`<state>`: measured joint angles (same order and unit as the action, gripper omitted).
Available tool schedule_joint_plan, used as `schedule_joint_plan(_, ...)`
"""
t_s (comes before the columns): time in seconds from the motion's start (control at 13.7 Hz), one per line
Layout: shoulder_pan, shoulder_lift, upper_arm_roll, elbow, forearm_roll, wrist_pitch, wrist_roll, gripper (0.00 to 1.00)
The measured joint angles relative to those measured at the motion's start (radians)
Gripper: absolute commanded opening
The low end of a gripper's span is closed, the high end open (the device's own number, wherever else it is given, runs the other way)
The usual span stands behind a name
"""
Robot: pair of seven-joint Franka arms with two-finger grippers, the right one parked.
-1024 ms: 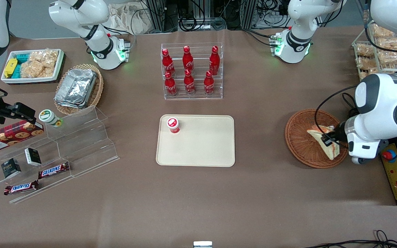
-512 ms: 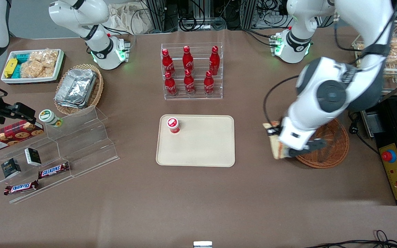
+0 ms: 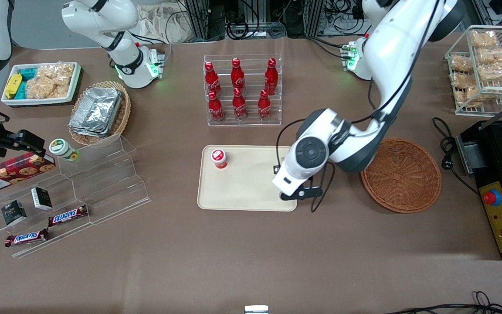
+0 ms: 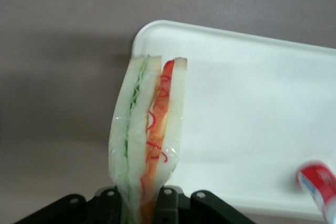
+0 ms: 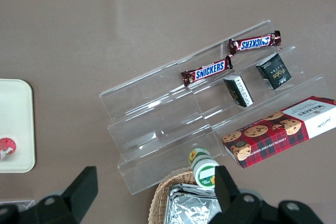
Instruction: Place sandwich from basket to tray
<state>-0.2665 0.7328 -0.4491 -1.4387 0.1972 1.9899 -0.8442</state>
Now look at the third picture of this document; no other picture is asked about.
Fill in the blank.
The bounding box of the white rectangular snack tray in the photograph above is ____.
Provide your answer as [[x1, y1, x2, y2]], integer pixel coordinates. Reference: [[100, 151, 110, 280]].
[[1, 61, 83, 107]]

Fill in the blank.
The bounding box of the clear acrylic step display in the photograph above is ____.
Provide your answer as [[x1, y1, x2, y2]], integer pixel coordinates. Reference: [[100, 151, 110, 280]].
[[0, 134, 152, 259]]

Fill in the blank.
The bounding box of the light wicker basket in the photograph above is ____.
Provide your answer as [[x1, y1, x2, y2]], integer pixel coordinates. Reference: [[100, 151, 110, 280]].
[[68, 81, 132, 147]]

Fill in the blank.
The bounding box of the red cola bottle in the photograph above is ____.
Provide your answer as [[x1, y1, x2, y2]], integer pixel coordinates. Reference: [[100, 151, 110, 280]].
[[264, 58, 279, 96], [231, 58, 246, 91], [204, 61, 222, 97], [257, 89, 272, 121], [232, 87, 248, 121], [208, 90, 225, 122]]

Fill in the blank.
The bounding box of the rice cracker bag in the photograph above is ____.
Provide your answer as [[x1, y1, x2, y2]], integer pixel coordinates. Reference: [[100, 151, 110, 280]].
[[26, 76, 69, 99], [37, 63, 75, 84]]

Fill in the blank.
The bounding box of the black cooking appliance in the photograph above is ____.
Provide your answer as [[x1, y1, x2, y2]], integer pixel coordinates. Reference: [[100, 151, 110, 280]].
[[455, 94, 502, 261]]

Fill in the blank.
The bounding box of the clear acrylic bottle rack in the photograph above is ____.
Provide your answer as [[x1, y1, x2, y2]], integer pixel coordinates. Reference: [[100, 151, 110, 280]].
[[203, 54, 283, 127]]

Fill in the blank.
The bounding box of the aluminium foil tray stack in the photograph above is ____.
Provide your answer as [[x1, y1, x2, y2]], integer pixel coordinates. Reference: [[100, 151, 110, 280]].
[[68, 87, 124, 138]]

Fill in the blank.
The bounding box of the brown wicker basket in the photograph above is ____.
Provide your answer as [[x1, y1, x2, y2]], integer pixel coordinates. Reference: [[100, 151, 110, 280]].
[[360, 137, 443, 214]]

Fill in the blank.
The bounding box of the green lidded yogurt bottle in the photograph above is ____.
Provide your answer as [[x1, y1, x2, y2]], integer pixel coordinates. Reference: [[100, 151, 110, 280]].
[[49, 138, 80, 162]]

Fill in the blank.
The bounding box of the black left base cable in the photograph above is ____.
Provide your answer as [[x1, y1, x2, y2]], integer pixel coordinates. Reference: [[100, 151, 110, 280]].
[[307, 36, 348, 60]]

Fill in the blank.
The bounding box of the snickers chocolate bar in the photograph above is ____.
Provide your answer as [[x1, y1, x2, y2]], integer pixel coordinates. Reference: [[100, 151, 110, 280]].
[[5, 228, 50, 248], [48, 205, 89, 228]]

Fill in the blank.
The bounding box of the bagged fried snack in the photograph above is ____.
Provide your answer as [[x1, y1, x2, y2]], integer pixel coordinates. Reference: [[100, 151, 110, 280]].
[[450, 72, 479, 89], [450, 55, 475, 73], [477, 62, 502, 82], [477, 47, 502, 64], [470, 30, 499, 48], [455, 86, 482, 108]]

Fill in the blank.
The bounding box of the black power cable with plug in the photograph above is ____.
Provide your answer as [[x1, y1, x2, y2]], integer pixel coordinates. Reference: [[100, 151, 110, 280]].
[[432, 117, 481, 196]]

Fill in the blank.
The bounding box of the equipment rack with cables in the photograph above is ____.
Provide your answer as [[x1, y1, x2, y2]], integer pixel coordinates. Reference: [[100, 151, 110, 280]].
[[181, 0, 367, 41]]

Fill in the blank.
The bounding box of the beige plastic tray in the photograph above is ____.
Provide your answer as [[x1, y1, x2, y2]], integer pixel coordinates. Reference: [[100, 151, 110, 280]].
[[197, 145, 298, 212]]

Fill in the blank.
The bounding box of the beige cloth bag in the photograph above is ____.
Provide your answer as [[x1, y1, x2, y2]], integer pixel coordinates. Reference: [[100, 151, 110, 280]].
[[134, 3, 193, 44]]

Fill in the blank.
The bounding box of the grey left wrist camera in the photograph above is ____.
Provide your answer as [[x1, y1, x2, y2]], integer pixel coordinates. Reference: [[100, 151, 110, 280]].
[[279, 186, 324, 201]]

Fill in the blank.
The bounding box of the red emergency stop button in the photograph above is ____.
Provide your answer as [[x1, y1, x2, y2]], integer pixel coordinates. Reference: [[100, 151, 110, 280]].
[[483, 190, 502, 207]]

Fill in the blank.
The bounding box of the black floor cable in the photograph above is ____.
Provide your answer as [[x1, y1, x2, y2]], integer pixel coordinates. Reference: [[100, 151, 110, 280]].
[[384, 291, 502, 314]]

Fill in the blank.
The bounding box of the red cookie box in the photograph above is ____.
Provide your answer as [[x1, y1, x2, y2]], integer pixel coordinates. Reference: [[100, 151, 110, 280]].
[[0, 152, 56, 195]]

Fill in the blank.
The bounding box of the yellow snack packet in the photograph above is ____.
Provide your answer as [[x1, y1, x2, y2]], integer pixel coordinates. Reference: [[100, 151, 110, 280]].
[[6, 73, 23, 99]]

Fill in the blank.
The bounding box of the red lidded cup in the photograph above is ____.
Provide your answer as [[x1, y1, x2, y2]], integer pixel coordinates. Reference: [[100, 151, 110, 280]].
[[210, 149, 228, 170]]

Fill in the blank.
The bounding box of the black base cable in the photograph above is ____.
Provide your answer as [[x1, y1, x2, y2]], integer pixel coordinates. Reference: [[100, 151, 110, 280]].
[[307, 36, 348, 60], [128, 31, 174, 59]]

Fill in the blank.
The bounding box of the black right base cable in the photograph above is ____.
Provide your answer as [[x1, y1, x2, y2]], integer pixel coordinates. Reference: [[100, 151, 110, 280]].
[[128, 31, 174, 59]]

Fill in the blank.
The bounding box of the white wire rack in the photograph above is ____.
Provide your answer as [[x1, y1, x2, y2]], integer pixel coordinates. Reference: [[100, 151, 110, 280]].
[[444, 25, 502, 117]]

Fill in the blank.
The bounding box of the small black box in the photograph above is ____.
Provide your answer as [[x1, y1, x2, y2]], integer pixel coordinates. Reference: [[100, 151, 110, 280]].
[[1, 200, 28, 227], [31, 187, 54, 211]]

